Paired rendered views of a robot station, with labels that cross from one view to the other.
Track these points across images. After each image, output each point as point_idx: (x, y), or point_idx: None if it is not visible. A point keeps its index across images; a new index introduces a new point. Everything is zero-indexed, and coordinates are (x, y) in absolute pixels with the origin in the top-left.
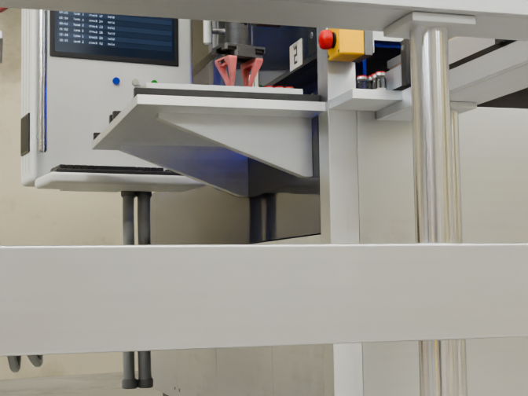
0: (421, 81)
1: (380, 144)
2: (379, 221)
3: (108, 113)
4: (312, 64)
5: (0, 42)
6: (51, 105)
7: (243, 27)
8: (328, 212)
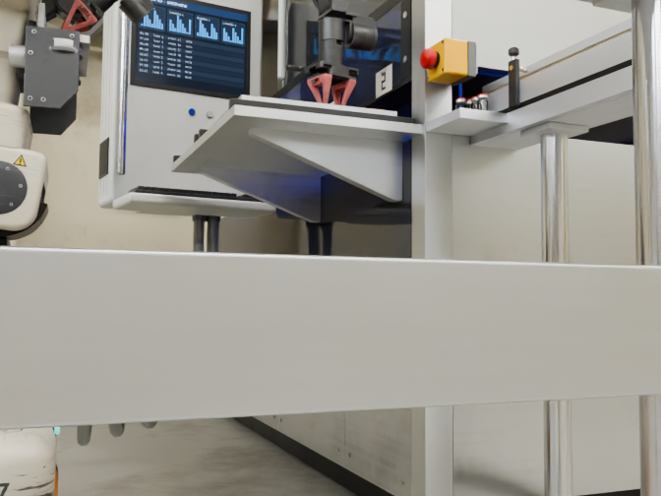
0: (654, 57)
1: (474, 170)
2: (471, 246)
3: (184, 142)
4: (402, 89)
5: (87, 48)
6: (130, 131)
7: (337, 46)
8: (423, 236)
